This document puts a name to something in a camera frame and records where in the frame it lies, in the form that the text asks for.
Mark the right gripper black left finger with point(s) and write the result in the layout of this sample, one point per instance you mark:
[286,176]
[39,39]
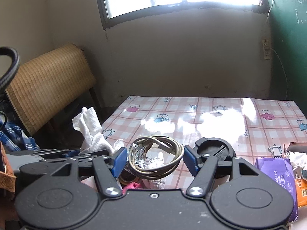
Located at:
[115,163]

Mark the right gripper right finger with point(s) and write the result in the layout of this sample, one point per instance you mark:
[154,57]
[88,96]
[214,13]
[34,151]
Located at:
[188,159]

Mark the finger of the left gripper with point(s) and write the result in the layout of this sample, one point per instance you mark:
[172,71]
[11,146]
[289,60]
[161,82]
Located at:
[54,154]

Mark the white towel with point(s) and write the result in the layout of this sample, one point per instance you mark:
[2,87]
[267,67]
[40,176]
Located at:
[88,124]

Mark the white face mask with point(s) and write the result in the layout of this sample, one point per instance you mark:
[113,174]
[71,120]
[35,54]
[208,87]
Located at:
[299,164]

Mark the orange tissue pack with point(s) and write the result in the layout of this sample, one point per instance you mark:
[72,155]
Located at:
[301,189]

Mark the black round lid cup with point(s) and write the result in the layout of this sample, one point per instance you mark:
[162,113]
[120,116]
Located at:
[217,147]

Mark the blue plaid cloth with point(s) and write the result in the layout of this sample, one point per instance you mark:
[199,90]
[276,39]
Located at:
[13,138]

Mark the pink checkered tablecloth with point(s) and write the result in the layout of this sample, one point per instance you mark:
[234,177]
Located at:
[253,127]

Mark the woven bamboo chair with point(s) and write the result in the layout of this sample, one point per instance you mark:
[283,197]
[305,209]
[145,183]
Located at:
[47,84]

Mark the shallow cardboard box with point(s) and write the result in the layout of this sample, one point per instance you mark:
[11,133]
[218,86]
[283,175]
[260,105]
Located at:
[300,147]

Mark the green door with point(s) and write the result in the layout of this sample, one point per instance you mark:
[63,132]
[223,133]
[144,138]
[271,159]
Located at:
[288,42]

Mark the wall power socket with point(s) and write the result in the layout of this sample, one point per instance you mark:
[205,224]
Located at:
[266,49]

